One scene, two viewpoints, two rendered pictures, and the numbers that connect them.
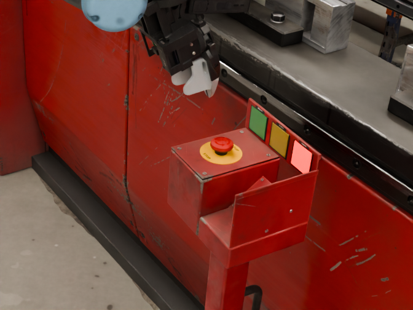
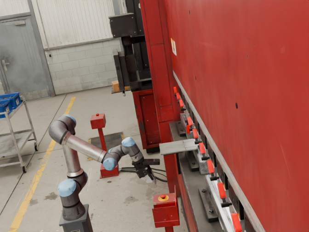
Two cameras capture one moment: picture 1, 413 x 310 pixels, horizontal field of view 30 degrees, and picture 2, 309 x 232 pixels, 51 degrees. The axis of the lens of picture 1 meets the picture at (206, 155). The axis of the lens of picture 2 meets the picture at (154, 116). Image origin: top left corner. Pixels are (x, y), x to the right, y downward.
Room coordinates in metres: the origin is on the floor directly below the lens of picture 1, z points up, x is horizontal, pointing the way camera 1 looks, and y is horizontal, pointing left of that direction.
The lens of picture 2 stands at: (-0.36, -1.24, 2.02)
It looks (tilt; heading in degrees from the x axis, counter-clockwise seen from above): 19 degrees down; 39
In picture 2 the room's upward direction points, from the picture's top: 9 degrees counter-clockwise
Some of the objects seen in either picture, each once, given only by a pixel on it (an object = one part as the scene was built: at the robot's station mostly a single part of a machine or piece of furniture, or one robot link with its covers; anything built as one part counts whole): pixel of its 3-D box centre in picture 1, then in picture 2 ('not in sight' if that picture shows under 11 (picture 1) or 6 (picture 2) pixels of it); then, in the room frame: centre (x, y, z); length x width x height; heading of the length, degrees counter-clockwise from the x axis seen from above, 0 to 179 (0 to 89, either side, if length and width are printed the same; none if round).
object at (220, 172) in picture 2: not in sight; (230, 178); (0.77, -0.68, 1.26); 0.15 x 0.09 x 0.17; 39
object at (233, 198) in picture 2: not in sight; (244, 205); (0.62, -0.81, 1.26); 0.15 x 0.09 x 0.17; 39
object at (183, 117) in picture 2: not in sight; (187, 126); (1.96, 0.28, 0.92); 0.50 x 0.06 x 0.10; 39
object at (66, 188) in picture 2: not in sight; (68, 191); (0.72, 0.45, 0.94); 0.13 x 0.12 x 0.14; 24
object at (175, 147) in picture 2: not in sight; (177, 146); (1.44, 0.05, 1.00); 0.26 x 0.18 x 0.01; 129
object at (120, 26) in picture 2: not in sight; (127, 56); (2.21, 1.08, 1.53); 0.51 x 0.25 x 0.85; 44
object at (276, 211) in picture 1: (239, 180); (165, 205); (1.06, -0.06, 0.75); 0.20 x 0.16 x 0.18; 35
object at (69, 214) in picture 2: not in sight; (72, 207); (0.71, 0.44, 0.82); 0.15 x 0.15 x 0.10
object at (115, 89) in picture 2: not in sight; (120, 84); (2.75, 1.78, 1.04); 0.30 x 0.26 x 0.12; 43
